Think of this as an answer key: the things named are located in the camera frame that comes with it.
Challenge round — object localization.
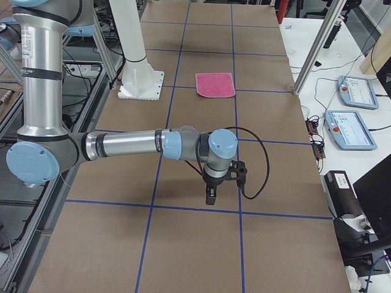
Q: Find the black cylindrical tool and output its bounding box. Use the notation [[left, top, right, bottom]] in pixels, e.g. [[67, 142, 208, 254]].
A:
[[323, 20, 343, 49]]

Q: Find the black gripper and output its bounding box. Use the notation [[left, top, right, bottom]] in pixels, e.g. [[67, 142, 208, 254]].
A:
[[202, 172, 230, 205]]

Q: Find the far teach pendant tablet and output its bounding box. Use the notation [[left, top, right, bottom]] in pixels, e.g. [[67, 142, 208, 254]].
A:
[[338, 75, 379, 110]]

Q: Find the black camera cable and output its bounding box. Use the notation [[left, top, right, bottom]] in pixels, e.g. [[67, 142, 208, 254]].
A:
[[225, 126, 271, 200]]

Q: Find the small electronics board with wires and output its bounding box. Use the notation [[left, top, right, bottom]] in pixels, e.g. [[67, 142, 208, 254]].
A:
[[305, 115, 325, 161]]

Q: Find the wooden board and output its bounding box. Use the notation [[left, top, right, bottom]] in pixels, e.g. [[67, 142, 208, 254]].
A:
[[360, 26, 390, 75]]

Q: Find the pink and grey towel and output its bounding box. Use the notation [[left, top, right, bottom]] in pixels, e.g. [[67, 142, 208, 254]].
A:
[[195, 73, 236, 98]]

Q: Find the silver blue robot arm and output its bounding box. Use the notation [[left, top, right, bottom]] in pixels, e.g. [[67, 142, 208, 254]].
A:
[[6, 1, 241, 205]]

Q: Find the white camera stand pedestal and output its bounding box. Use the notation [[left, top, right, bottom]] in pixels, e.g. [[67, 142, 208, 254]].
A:
[[109, 0, 164, 101]]

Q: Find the black and white box device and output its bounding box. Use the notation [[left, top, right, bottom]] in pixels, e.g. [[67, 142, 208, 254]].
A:
[[323, 170, 363, 219]]

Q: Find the aluminium side frame rail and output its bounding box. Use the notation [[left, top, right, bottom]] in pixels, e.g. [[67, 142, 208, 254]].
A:
[[0, 18, 123, 293]]

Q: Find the black monitor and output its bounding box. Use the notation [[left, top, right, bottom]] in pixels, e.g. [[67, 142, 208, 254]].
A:
[[353, 155, 390, 236]]

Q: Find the aluminium frame post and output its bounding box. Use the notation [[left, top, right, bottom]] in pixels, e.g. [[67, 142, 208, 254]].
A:
[[292, 0, 346, 96]]

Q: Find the near teach pendant tablet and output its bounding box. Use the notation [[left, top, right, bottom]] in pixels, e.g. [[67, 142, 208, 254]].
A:
[[324, 110, 378, 151]]

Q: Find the teach pendant tablet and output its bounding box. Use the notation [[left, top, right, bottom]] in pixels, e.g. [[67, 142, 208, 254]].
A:
[[338, 75, 379, 110], [324, 110, 378, 151]]

